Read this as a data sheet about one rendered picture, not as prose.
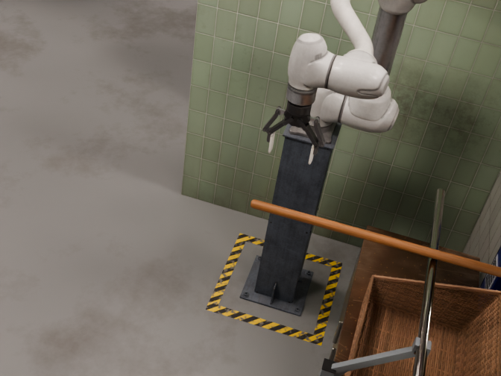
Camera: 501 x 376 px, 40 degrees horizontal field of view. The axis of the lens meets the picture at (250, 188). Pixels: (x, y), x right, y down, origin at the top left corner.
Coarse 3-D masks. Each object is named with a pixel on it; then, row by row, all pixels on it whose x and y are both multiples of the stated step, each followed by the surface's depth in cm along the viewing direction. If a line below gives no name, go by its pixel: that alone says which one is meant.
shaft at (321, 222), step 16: (256, 208) 220; (272, 208) 218; (288, 208) 219; (320, 224) 217; (336, 224) 216; (368, 240) 216; (384, 240) 214; (400, 240) 214; (432, 256) 212; (448, 256) 211; (496, 272) 209
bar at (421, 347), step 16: (432, 224) 229; (432, 240) 221; (432, 272) 210; (432, 288) 205; (384, 352) 196; (400, 352) 192; (416, 352) 186; (336, 368) 204; (352, 368) 202; (416, 368) 182
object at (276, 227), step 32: (288, 128) 290; (288, 160) 295; (320, 160) 290; (288, 192) 305; (320, 192) 302; (288, 224) 316; (256, 256) 369; (288, 256) 328; (224, 288) 350; (256, 288) 348; (288, 288) 341; (256, 320) 337; (320, 320) 342
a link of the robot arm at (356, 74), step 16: (336, 0) 218; (336, 16) 217; (352, 16) 213; (352, 32) 210; (368, 48) 203; (336, 64) 195; (352, 64) 194; (368, 64) 195; (336, 80) 195; (352, 80) 194; (368, 80) 193; (384, 80) 194; (352, 96) 198; (368, 96) 196
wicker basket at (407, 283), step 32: (384, 288) 270; (416, 288) 265; (448, 288) 259; (480, 288) 256; (384, 320) 270; (416, 320) 272; (448, 320) 269; (480, 320) 258; (352, 352) 238; (448, 352) 262; (480, 352) 245
